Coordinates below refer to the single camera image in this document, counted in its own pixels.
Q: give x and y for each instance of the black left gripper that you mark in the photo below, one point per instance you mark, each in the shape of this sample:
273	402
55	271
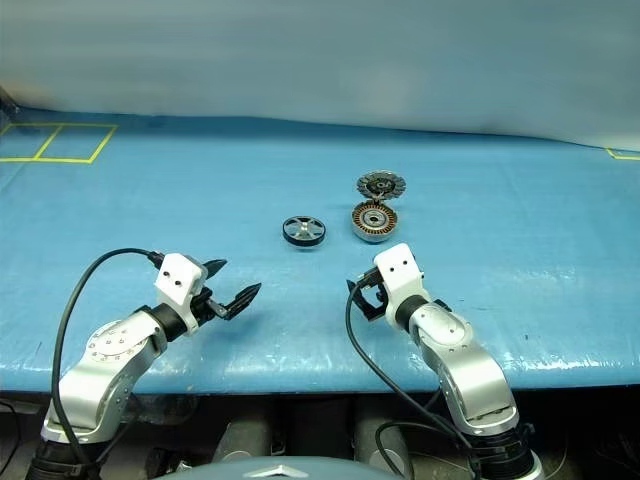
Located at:
206	304

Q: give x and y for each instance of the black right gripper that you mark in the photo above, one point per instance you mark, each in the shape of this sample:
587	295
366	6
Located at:
375	280

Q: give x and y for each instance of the black wheel hub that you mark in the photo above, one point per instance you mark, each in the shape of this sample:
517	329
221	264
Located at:
303	230

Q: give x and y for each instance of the silver copper-wound motor stator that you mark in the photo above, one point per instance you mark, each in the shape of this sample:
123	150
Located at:
374	220

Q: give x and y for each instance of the grey toothed rotor disc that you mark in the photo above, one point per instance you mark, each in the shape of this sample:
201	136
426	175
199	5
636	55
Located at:
382	185

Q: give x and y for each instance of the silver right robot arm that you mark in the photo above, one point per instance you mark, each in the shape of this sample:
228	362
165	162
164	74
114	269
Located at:
460	360

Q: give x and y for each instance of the blue table cover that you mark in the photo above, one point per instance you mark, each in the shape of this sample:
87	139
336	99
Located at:
150	200

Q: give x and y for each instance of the grey rounded shape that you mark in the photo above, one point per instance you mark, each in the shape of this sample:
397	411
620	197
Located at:
370	440
245	440

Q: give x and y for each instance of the grey robot torso with logo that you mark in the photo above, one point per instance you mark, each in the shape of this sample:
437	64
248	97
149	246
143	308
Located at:
280	471

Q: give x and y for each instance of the yellow tape double square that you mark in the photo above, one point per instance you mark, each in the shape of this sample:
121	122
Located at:
75	160

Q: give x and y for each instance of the dark metal bar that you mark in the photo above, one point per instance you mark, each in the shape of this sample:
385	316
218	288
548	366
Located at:
7	102

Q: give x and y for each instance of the yellow tape corner marking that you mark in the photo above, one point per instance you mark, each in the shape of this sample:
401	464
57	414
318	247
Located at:
622	157

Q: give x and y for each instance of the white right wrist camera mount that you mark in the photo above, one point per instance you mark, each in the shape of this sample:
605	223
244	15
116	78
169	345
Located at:
402	275

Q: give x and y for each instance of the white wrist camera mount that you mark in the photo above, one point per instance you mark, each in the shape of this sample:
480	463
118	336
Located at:
176	280
402	275

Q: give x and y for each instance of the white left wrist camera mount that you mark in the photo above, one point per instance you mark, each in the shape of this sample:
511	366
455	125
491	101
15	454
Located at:
176	280

